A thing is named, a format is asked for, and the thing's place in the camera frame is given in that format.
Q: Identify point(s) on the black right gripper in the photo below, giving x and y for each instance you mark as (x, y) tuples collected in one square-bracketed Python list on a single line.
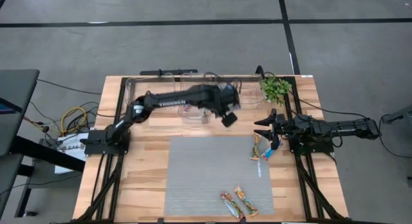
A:
[(284, 127)]

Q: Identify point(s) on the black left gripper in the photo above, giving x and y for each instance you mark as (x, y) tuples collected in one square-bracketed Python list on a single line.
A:
[(225, 97)]

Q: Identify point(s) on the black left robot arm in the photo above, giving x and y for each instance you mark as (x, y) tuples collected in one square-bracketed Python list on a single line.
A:
[(174, 100)]

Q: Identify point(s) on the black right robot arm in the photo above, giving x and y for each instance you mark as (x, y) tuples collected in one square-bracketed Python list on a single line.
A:
[(351, 127)]

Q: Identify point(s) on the blue chewy granola bar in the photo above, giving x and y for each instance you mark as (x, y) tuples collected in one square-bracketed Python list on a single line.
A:
[(268, 152)]

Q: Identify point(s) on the red chewy granola bar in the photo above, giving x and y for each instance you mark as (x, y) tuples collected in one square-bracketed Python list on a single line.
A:
[(231, 205)]

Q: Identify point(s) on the clear plastic bin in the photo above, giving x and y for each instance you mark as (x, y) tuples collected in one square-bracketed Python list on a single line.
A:
[(252, 95), (151, 87), (193, 117)]

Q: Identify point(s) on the white strip on mat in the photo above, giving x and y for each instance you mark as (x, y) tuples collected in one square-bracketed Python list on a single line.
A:
[(258, 167)]

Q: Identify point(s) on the green plant in white pot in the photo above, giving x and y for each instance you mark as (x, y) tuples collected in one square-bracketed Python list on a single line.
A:
[(275, 89)]

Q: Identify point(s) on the grey woven table mat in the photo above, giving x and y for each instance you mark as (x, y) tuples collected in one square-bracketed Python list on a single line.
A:
[(209, 172)]

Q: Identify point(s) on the grey stand leg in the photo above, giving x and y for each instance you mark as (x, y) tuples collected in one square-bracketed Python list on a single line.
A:
[(399, 114)]

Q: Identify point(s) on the white cardboard box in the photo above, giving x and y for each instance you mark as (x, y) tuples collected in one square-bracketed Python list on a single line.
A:
[(75, 140)]

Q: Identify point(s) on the black desk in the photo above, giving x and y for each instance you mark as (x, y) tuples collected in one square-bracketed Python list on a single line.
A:
[(16, 89)]

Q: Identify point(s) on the tablet with blue screen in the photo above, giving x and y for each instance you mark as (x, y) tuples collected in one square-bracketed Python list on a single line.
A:
[(8, 106)]

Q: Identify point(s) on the black aluminium rig frame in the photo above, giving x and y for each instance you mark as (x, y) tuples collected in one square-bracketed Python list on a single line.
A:
[(298, 89)]

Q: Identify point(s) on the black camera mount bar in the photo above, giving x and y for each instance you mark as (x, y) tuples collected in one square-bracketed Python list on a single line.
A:
[(167, 72)]

